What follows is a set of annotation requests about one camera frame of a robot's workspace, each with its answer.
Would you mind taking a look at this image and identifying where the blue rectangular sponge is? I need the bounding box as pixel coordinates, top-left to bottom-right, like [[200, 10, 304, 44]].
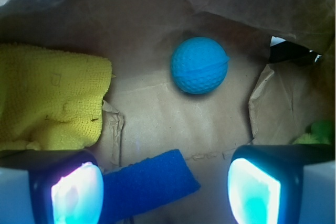
[[98, 149, 201, 223]]

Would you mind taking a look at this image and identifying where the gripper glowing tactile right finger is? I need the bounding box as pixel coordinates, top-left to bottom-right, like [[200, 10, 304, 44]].
[[227, 144, 335, 223]]

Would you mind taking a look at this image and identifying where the blue dimpled foam ball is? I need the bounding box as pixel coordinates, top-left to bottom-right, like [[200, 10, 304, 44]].
[[170, 37, 229, 94]]

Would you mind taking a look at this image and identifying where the green plush turtle toy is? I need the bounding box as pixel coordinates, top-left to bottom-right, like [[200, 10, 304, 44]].
[[293, 120, 335, 145]]

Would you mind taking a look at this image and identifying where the yellow microfibre cloth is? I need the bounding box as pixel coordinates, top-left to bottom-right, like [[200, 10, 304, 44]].
[[1, 44, 112, 151]]

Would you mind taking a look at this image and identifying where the brown paper bag bin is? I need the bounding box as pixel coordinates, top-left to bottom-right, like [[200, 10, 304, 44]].
[[1, 0, 335, 223]]

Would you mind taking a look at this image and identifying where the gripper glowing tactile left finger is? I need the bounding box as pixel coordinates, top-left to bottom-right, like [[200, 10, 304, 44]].
[[1, 150, 103, 223]]

